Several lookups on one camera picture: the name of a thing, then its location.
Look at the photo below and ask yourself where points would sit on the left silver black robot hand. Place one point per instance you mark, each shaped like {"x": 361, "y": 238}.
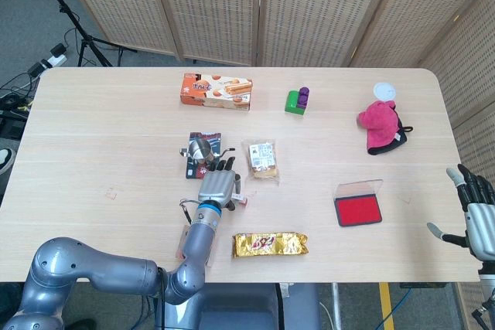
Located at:
{"x": 216, "y": 189}

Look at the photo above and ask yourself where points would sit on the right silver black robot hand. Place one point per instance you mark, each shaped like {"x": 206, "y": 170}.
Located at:
{"x": 481, "y": 225}

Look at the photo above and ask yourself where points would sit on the small red white box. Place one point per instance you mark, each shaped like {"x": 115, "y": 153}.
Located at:
{"x": 241, "y": 199}

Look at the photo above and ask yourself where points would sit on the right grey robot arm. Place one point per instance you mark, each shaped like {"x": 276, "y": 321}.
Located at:
{"x": 488, "y": 287}

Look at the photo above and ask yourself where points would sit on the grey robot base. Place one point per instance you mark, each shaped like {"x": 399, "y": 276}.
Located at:
{"x": 239, "y": 307}

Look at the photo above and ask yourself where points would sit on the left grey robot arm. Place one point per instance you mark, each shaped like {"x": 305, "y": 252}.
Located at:
{"x": 116, "y": 272}

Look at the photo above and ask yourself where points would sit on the dark patterned flat box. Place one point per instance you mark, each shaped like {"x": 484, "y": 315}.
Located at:
{"x": 195, "y": 171}

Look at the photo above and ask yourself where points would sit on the steel gooseneck pitcher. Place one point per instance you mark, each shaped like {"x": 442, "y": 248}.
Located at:
{"x": 199, "y": 151}

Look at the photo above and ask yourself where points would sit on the wrapped sliced cake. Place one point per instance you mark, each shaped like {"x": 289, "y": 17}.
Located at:
{"x": 262, "y": 160}

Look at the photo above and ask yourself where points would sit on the clear box orange black caps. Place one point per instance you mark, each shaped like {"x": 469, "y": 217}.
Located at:
{"x": 181, "y": 245}

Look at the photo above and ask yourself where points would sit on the gold foil biscuit packet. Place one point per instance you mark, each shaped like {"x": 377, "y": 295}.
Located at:
{"x": 270, "y": 245}

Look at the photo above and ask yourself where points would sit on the orange biscuit roll box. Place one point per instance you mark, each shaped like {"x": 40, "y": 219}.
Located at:
{"x": 209, "y": 92}

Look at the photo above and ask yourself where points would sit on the green toy block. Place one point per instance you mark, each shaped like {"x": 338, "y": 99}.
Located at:
{"x": 291, "y": 104}

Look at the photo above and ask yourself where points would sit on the red ink pad clear lid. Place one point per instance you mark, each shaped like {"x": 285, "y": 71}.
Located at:
{"x": 356, "y": 210}

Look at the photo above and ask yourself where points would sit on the purple toy block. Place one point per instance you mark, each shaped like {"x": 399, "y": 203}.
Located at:
{"x": 303, "y": 96}

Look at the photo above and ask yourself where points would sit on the pink black cloth mitt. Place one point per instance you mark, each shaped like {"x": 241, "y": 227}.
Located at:
{"x": 381, "y": 125}

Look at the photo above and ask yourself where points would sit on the metal table leg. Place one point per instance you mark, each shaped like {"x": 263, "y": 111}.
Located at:
{"x": 335, "y": 305}

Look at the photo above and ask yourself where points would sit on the white round lid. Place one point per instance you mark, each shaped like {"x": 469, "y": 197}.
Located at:
{"x": 384, "y": 90}

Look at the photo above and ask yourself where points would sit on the rattan folding screen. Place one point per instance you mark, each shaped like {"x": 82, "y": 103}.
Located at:
{"x": 216, "y": 5}

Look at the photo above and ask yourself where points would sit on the black tripod stand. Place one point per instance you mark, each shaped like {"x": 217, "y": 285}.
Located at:
{"x": 83, "y": 36}

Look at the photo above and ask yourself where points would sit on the white power strip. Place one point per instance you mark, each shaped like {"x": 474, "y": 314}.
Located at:
{"x": 54, "y": 60}

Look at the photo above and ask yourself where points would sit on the white sneaker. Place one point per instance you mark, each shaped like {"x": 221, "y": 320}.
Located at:
{"x": 5, "y": 158}

